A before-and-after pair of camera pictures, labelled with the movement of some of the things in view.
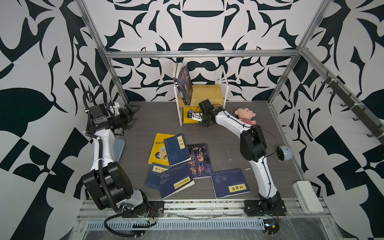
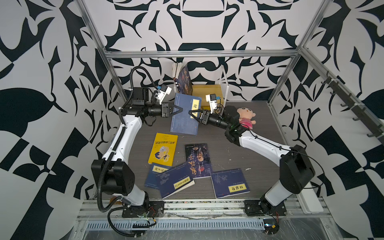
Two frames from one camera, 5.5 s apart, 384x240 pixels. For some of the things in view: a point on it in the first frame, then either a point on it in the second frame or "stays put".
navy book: [176, 149] to [183, 122]
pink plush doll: [246, 114] stays put
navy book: [175, 180] stays put
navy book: [151, 180] stays put
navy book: [229, 183] stays put
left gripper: [128, 116] to [166, 110]
